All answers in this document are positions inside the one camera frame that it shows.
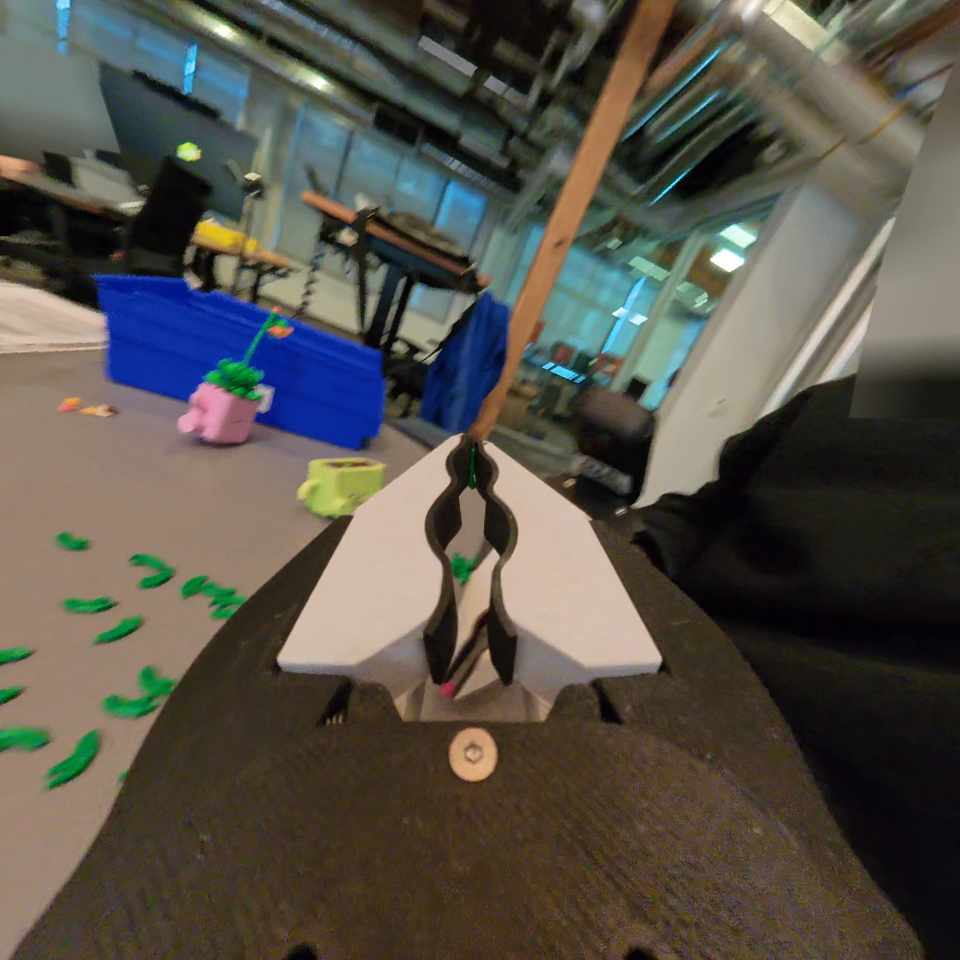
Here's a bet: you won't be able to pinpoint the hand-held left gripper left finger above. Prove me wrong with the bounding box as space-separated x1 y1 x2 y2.
276 433 471 723

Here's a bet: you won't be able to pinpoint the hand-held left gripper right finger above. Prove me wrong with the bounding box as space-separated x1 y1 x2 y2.
472 441 666 723

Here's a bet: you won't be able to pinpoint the green toy flower stem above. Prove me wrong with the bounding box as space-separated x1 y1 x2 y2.
441 442 492 699

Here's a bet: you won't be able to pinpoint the yellow-green toy flower pot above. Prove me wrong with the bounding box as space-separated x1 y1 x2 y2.
297 456 387 520

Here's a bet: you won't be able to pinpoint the blue plastic bin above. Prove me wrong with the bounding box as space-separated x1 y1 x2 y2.
93 273 387 451

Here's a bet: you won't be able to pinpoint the pink toy flower pot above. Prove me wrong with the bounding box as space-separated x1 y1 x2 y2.
177 307 294 447

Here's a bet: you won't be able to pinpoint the scattered green toy leaves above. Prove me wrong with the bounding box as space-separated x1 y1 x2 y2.
0 531 481 790

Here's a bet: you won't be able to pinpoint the person's black sweater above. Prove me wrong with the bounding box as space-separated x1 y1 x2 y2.
630 372 960 960

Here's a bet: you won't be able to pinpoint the blue jacket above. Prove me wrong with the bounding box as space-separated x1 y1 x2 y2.
420 292 513 449

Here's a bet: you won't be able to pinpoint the desk with yellow box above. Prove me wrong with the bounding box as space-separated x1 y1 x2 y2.
187 225 303 303

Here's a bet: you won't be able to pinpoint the wooden edged standing desk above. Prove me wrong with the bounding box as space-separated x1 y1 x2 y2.
300 189 492 361

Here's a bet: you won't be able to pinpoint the yellow box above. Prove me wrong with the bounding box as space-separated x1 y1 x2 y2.
191 219 260 254

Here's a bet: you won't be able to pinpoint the wooden beam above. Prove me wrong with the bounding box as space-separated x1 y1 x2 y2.
468 0 678 445

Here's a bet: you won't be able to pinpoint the wooden edged office desk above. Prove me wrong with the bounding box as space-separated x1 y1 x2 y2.
0 153 145 228

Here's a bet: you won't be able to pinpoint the large black monitor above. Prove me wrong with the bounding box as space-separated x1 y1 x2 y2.
97 63 260 220

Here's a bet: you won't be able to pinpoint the silver ventilation duct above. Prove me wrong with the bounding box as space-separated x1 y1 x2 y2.
705 0 933 175

